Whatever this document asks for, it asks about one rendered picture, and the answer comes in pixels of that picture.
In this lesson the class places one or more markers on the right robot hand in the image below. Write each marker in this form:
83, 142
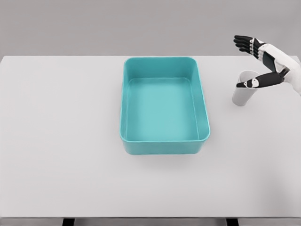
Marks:
285, 60

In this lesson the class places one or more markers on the white paper cup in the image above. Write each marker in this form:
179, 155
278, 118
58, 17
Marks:
241, 95

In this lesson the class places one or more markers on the teal plastic basket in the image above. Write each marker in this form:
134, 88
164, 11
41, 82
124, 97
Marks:
162, 106

